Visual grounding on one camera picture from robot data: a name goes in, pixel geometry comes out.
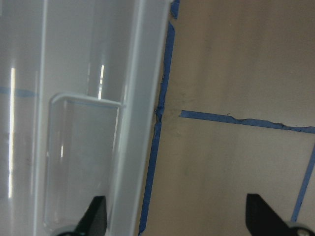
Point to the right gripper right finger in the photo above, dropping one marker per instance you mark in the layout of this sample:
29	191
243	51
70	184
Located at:
261	220

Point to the clear plastic box lid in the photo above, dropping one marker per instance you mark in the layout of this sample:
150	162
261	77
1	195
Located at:
78	82

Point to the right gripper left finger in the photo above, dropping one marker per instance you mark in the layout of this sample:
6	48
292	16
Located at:
94	220

